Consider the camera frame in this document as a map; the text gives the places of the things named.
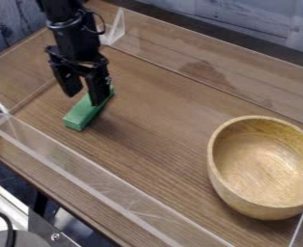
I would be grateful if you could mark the brown wooden bowl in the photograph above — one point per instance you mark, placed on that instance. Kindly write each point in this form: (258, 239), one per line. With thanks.
(254, 166)

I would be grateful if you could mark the grey metal bracket with screw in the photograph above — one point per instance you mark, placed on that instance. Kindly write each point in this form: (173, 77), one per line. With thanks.
(47, 232)

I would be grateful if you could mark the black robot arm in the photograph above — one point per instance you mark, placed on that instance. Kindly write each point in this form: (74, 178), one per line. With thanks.
(63, 6)

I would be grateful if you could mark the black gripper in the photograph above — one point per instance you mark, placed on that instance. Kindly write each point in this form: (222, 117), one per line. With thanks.
(74, 55)

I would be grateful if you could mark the green rectangular block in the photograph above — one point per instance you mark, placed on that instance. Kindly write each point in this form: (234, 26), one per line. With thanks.
(82, 112)

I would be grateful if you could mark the black table leg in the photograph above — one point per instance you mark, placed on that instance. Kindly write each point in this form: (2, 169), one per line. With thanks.
(39, 204)

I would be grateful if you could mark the clear acrylic front barrier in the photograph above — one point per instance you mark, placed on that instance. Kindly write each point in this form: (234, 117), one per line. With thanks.
(99, 198)

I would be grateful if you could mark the clear acrylic corner bracket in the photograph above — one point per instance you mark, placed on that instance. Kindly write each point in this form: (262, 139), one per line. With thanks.
(114, 30)

